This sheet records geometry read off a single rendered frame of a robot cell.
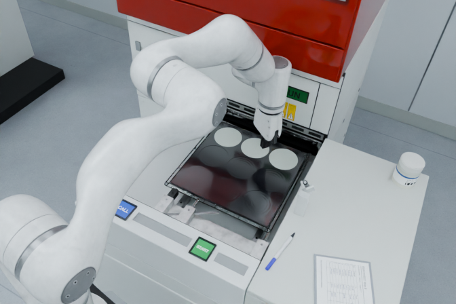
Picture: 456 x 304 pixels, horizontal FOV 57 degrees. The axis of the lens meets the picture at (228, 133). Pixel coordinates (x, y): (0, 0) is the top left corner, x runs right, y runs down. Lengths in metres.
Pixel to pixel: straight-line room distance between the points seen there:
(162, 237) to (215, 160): 0.37
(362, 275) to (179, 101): 0.68
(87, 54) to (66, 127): 0.87
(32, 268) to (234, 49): 0.54
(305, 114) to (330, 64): 0.26
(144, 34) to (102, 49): 2.10
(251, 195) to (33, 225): 0.74
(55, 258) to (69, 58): 3.01
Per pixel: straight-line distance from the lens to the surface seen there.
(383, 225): 1.31
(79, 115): 3.09
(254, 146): 1.50
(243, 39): 0.90
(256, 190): 1.37
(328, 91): 1.38
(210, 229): 1.30
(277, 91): 1.22
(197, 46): 0.86
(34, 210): 0.83
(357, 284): 1.18
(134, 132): 0.79
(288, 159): 1.48
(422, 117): 3.19
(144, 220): 1.24
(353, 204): 1.32
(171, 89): 0.81
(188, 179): 1.39
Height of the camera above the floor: 1.97
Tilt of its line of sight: 44 degrees down
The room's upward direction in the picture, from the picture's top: 3 degrees clockwise
